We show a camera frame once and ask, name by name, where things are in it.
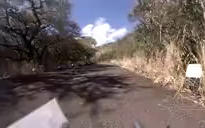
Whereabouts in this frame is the distant wooded hillside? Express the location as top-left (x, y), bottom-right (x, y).
top-left (96, 33), bottom-right (138, 63)

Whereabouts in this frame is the grey-brown dirt road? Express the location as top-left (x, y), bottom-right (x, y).
top-left (0, 63), bottom-right (205, 128)

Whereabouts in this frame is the dry bushes and tall grass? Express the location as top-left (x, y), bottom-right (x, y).
top-left (109, 0), bottom-right (205, 109)

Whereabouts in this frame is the row of dark trees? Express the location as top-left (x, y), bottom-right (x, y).
top-left (0, 0), bottom-right (98, 79)

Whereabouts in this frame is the white sign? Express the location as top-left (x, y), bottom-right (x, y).
top-left (185, 63), bottom-right (204, 79)

